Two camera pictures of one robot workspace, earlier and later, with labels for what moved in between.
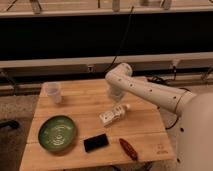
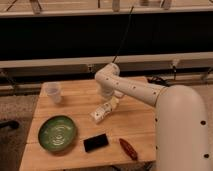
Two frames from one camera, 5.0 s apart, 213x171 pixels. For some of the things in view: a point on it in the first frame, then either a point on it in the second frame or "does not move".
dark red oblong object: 129,149 does not move
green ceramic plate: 57,133 does not move
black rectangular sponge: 95,142 does not move
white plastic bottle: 113,114 → 104,109
